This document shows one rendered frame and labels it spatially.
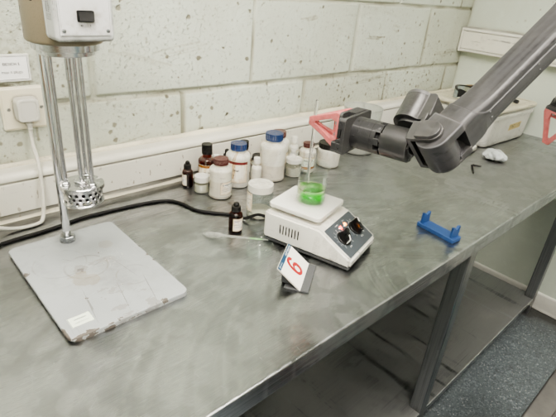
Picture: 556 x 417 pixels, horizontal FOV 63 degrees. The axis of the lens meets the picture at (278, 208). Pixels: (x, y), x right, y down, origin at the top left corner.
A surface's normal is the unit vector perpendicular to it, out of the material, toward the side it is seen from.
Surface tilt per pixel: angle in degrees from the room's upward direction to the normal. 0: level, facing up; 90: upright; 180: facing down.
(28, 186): 90
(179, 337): 0
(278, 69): 90
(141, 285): 0
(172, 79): 90
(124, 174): 90
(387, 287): 0
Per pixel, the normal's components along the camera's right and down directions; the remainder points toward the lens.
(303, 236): -0.53, 0.34
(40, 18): -0.08, 0.44
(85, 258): 0.08, -0.89
